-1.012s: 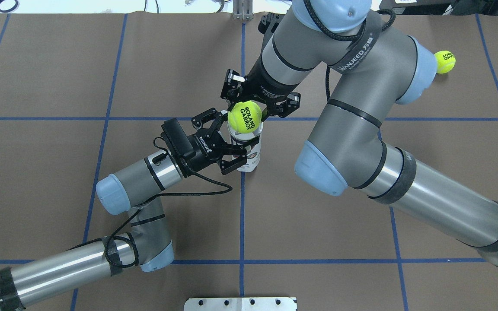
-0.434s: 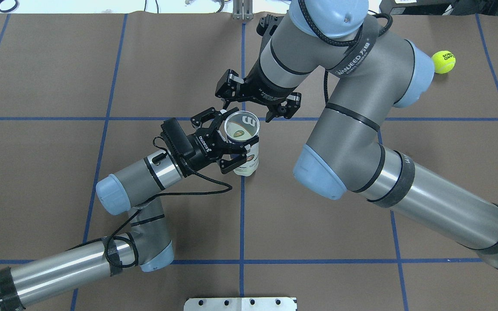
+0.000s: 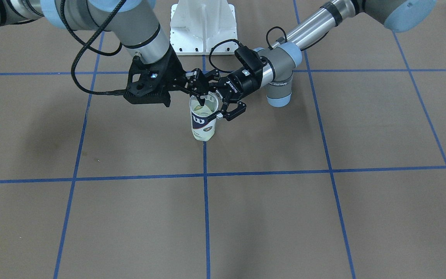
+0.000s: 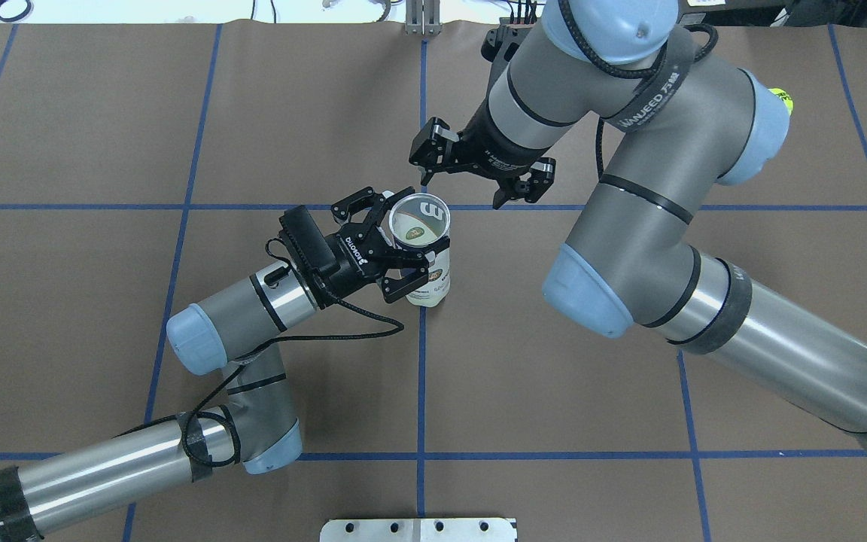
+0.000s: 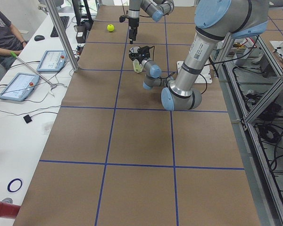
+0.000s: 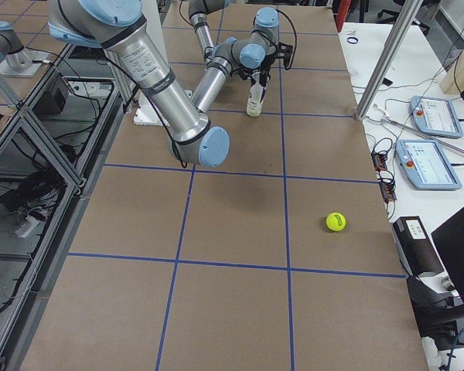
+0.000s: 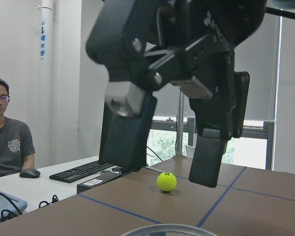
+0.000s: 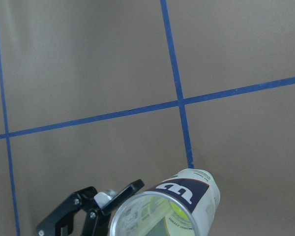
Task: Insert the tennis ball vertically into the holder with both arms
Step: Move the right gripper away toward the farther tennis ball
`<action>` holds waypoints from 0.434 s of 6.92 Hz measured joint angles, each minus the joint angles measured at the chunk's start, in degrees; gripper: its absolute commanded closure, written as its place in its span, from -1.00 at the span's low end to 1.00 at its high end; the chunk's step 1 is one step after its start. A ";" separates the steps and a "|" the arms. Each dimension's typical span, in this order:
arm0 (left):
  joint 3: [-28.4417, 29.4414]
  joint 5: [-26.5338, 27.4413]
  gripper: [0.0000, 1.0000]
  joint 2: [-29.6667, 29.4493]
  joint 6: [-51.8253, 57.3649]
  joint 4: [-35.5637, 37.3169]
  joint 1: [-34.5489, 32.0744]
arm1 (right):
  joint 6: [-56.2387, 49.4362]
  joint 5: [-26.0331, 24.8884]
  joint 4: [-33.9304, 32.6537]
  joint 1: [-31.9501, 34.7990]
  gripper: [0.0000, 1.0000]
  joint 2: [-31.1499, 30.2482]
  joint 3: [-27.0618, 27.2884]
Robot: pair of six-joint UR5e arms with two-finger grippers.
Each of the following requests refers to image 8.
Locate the white blue tennis ball can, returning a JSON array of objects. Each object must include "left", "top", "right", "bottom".
[{"left": 109, "top": 169, "right": 220, "bottom": 236}]

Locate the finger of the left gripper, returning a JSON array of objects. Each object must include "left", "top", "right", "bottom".
[{"left": 36, "top": 179, "right": 144, "bottom": 236}]

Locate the yellow tennis ball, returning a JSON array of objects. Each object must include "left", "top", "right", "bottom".
[{"left": 170, "top": 201, "right": 188, "bottom": 219}]

